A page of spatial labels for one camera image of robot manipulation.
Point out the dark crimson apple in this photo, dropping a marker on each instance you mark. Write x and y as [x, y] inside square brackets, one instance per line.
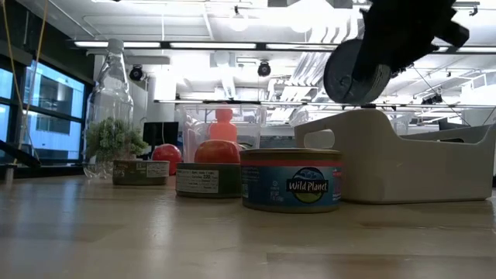
[167, 153]

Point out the teal label tuna can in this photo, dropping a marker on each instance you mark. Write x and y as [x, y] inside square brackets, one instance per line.
[341, 77]

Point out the green label tin can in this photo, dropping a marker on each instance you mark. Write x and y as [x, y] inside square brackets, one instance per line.
[209, 180]

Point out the orange plastic squeeze bottle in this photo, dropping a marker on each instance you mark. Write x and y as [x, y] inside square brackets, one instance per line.
[222, 128]

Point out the bright red apple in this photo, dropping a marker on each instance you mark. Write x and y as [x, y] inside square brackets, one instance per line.
[217, 152]

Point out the black computer monitor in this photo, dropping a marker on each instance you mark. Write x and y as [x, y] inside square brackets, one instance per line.
[160, 133]

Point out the olive label tin can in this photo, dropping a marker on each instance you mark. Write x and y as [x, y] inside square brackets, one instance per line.
[140, 172]

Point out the clear plastic storage bin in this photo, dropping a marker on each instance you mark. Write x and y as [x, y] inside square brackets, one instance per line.
[248, 124]
[300, 116]

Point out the Wild Planet tuna can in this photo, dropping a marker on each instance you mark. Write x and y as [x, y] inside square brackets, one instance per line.
[290, 180]

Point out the clear plastic bottle white cap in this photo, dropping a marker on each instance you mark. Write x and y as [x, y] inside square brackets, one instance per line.
[110, 97]

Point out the black ceiling spotlight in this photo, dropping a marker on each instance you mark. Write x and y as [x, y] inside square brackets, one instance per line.
[432, 98]
[264, 69]
[136, 73]

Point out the black aluminium rig frame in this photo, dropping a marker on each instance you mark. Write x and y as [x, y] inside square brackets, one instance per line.
[19, 155]

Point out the green grape bunch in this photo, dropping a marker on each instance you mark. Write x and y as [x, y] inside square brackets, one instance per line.
[112, 137]

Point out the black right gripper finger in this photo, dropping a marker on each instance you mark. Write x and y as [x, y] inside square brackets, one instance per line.
[372, 62]

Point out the long ceiling light bar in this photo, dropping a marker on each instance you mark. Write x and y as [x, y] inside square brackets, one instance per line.
[193, 45]
[182, 101]

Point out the light grey plastic tray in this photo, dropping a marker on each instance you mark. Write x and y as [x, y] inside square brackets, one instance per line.
[387, 166]

